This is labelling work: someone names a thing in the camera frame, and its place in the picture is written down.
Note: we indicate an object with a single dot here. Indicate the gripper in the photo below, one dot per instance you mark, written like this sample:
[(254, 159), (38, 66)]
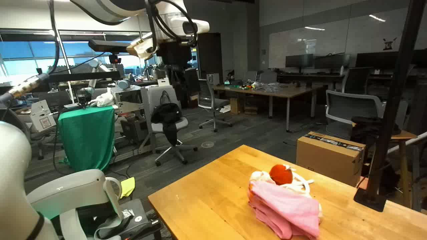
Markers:
[(175, 53)]

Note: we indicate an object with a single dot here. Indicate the yellow cloth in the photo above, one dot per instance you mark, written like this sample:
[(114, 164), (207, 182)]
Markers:
[(127, 186)]

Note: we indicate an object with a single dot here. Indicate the long wooden table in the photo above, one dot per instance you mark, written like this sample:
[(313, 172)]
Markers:
[(283, 91)]

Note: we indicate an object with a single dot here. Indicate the white cloth bundle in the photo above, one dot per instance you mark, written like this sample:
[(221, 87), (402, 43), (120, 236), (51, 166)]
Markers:
[(104, 100)]

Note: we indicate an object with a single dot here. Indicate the camera on tripod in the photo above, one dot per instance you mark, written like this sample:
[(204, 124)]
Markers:
[(108, 45)]

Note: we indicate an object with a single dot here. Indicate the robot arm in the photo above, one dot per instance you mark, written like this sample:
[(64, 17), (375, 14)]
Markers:
[(76, 191)]

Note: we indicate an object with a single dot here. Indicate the white frame office chair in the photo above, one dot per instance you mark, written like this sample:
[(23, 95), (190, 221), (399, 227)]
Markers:
[(350, 106)]

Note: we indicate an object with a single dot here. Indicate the black stand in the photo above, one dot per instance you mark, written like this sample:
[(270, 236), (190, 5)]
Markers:
[(390, 110)]

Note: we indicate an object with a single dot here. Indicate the black bag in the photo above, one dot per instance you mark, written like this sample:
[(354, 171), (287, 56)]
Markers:
[(166, 115)]

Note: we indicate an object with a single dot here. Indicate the row of windows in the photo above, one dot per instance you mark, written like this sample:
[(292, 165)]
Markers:
[(20, 56)]

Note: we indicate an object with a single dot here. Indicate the whiteboard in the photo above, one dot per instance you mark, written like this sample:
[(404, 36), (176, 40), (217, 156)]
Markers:
[(290, 41)]

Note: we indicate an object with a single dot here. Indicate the red radish toy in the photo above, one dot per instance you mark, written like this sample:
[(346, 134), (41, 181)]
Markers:
[(281, 174)]

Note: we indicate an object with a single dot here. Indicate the black cabinet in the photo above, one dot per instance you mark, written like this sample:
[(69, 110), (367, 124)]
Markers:
[(210, 56)]

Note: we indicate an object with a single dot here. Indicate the peach shirt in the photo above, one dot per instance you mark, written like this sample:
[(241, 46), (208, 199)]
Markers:
[(260, 176)]

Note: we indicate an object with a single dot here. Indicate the stack of boxes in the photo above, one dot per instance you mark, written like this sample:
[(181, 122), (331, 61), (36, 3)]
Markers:
[(245, 105)]

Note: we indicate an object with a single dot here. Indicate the table with green cloth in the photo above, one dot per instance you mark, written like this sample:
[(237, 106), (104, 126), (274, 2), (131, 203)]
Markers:
[(87, 136)]

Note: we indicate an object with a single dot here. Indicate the white box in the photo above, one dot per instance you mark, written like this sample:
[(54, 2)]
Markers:
[(41, 116)]

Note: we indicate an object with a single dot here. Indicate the grey office chair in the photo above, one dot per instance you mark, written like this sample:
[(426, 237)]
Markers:
[(156, 96)]

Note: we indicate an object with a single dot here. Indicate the small grey robot arm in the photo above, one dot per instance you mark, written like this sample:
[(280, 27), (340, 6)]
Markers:
[(91, 81)]

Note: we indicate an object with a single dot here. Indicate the wooden stool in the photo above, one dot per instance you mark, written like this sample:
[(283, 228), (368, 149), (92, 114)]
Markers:
[(404, 136)]

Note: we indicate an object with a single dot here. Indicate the pink shirt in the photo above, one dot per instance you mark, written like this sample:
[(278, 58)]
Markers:
[(290, 206)]

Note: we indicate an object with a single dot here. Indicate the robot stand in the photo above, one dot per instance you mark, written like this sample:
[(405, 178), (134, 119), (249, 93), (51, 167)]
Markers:
[(140, 220)]

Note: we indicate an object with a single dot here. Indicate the cardboard box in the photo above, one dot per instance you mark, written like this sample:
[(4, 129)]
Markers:
[(327, 158)]

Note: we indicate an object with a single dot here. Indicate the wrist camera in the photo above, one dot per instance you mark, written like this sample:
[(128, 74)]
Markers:
[(141, 48)]

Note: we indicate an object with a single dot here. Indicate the dark mesh office chair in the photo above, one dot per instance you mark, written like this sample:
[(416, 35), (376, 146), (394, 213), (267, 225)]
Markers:
[(210, 100)]

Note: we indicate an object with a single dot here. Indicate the row of monitors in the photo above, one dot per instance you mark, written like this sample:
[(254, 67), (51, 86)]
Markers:
[(330, 60)]

